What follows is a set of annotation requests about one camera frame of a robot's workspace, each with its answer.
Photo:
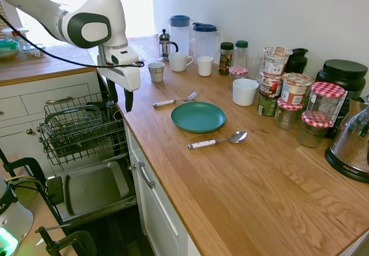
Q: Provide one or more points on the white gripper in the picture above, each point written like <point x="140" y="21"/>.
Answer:
<point x="121" y="75"/>

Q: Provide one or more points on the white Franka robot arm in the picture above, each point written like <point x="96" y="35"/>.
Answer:
<point x="95" y="11"/>

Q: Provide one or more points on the built-in dishwasher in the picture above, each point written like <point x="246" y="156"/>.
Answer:
<point x="95" y="186"/>

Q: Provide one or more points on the black cup white rim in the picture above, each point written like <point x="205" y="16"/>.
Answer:
<point x="118" y="112"/>

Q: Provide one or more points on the white patterned band cup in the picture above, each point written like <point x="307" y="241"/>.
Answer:
<point x="157" y="73"/>

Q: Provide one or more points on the gray cutlery basket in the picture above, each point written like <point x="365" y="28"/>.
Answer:
<point x="72" y="110"/>

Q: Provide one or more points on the white ceramic mug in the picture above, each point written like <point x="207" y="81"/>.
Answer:
<point x="177" y="63"/>

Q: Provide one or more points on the glass French press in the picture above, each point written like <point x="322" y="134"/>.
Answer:
<point x="165" y="47"/>

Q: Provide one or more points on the round metal cabinet knob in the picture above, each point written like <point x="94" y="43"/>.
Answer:
<point x="38" y="128"/>
<point x="29" y="131"/>
<point x="131" y="167"/>

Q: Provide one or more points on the teal plastic plate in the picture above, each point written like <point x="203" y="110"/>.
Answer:
<point x="199" y="117"/>

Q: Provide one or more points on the clear pitcher light blue lid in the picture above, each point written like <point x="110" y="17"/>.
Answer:
<point x="179" y="34"/>

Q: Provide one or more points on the white corner cabinet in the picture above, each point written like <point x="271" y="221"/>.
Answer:
<point x="34" y="88"/>

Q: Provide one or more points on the plain white plastic cup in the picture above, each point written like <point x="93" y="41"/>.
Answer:
<point x="205" y="67"/>

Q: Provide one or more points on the small clear food container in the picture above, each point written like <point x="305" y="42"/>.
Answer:
<point x="34" y="51"/>

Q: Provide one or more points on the clear pitcher dark blue lid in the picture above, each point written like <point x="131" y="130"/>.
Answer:
<point x="205" y="44"/>

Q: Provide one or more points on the spice jar black lid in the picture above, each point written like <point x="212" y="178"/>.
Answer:
<point x="225" y="60"/>

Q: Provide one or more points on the dark green C-clamp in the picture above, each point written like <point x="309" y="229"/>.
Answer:
<point x="26" y="162"/>
<point x="78" y="240"/>

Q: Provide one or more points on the white base cabinet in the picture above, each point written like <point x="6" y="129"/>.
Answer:
<point x="161" y="210"/>

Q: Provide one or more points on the small glass jar gingham lid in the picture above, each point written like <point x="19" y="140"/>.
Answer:
<point x="238" y="71"/>

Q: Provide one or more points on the food container green lid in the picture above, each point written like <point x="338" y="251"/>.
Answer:
<point x="8" y="49"/>

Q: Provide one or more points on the large white cup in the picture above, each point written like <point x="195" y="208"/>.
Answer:
<point x="245" y="94"/>

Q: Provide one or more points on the clear bottle green lid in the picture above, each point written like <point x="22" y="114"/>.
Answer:
<point x="241" y="55"/>

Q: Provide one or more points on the clear drinking glass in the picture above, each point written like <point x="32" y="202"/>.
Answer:
<point x="255" y="68"/>

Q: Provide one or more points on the wooden robot mounting table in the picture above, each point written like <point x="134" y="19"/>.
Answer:
<point x="43" y="210"/>

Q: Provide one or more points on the dark green can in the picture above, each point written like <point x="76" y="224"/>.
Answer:
<point x="266" y="106"/>

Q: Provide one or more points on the dark brown ice cream tub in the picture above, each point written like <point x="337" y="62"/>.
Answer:
<point x="271" y="86"/>

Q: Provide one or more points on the white tub red rim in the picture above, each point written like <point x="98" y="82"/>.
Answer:
<point x="275" y="61"/>

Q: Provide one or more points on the red and white tub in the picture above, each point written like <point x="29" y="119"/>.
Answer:
<point x="294" y="90"/>

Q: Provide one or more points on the black thermos jug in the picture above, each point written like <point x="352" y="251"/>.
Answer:
<point x="298" y="61"/>

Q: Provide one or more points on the large glass jar gingham lid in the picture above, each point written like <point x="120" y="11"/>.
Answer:
<point x="323" y="103"/>

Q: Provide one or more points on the black supplement tub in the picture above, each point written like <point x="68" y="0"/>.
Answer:
<point x="343" y="77"/>

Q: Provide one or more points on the stainless steel electric kettle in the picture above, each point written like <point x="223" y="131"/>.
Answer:
<point x="350" y="146"/>

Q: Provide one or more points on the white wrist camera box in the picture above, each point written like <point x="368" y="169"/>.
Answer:
<point x="124" y="55"/>

